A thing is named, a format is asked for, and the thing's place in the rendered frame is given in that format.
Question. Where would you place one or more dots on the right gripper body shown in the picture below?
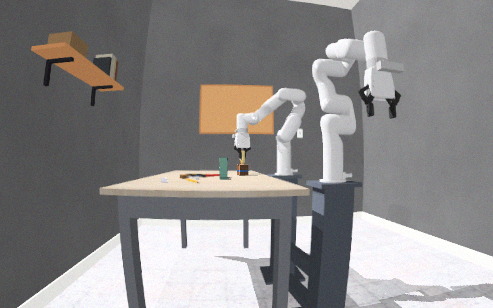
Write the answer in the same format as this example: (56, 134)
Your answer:
(242, 140)

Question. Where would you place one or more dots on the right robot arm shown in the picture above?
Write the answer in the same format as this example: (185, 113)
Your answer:
(285, 135)

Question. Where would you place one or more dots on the teal flat bar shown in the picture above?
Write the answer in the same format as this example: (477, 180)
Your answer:
(223, 173)

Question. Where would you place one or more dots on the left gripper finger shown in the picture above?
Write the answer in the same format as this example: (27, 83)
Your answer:
(393, 104)
(367, 100)

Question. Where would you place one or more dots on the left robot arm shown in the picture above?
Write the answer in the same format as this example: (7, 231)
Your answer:
(333, 125)

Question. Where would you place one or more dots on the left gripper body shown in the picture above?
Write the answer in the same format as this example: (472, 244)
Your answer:
(381, 84)

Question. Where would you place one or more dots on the brown wooden slotted block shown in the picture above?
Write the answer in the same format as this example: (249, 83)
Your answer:
(242, 170)

